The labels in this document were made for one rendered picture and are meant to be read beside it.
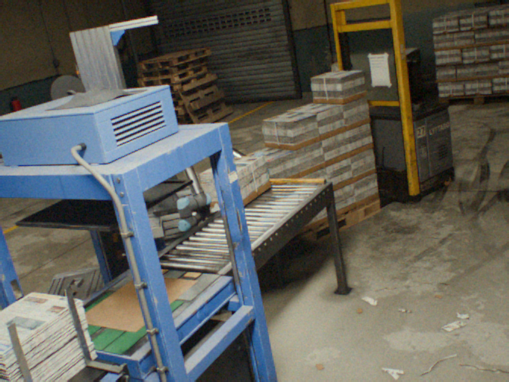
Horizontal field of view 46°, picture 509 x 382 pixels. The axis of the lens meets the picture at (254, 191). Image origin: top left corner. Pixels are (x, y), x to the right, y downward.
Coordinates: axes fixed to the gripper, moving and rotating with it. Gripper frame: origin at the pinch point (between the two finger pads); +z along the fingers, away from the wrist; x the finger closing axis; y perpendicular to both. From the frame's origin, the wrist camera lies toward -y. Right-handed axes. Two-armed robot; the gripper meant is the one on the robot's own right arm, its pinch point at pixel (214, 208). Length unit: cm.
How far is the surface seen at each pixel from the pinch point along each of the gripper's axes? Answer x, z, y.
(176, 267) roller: -28, -79, -1
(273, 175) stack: 6, 90, -8
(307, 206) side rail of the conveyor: -62, 9, -1
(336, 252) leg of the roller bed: -60, 44, -48
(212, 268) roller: -51, -79, 0
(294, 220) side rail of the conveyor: -62, -9, -2
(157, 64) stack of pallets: 486, 554, 46
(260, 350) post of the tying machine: -81, -93, -33
